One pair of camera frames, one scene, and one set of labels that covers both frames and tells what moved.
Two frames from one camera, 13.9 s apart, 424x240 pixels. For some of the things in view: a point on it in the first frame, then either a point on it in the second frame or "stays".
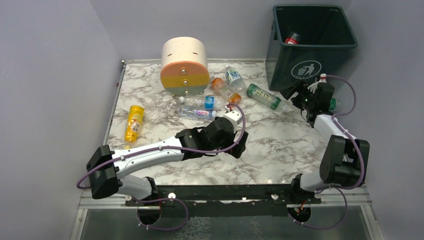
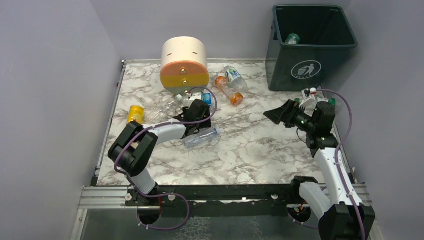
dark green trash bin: [306, 41] stays
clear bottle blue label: [235, 79] stays
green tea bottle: [275, 102] to [292, 39]
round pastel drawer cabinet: [184, 70] stays
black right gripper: [298, 97] to [290, 114]
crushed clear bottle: [163, 110] stays
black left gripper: [240, 143] to [187, 122]
